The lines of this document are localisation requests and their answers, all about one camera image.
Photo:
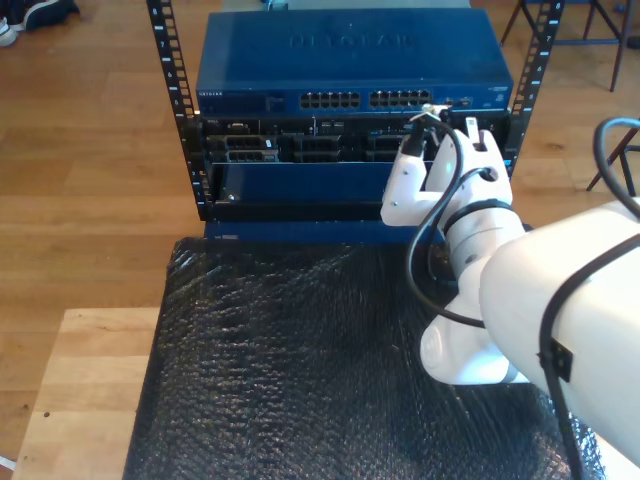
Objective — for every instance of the dark metal stool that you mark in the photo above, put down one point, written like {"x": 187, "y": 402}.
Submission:
{"x": 627, "y": 165}

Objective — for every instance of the black bubble wrap mat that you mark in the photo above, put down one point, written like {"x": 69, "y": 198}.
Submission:
{"x": 300, "y": 375}

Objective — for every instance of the black perforated rack post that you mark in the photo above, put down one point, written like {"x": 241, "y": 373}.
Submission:
{"x": 170, "y": 50}
{"x": 537, "y": 65}

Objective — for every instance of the white shoe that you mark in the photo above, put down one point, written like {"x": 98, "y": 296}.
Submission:
{"x": 6, "y": 32}

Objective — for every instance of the grey object behind switch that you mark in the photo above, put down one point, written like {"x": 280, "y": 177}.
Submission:
{"x": 277, "y": 4}

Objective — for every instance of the blue network switch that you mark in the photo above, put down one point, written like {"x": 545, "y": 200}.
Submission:
{"x": 350, "y": 50}

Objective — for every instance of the black rack server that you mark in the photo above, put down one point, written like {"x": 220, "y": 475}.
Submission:
{"x": 325, "y": 145}

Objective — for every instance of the small white plastic piece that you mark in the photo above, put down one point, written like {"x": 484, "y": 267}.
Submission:
{"x": 6, "y": 462}

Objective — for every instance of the dark sneaker white sole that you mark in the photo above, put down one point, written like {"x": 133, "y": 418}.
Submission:
{"x": 55, "y": 10}

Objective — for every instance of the blue rack base panel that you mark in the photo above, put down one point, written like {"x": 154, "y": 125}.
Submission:
{"x": 300, "y": 231}

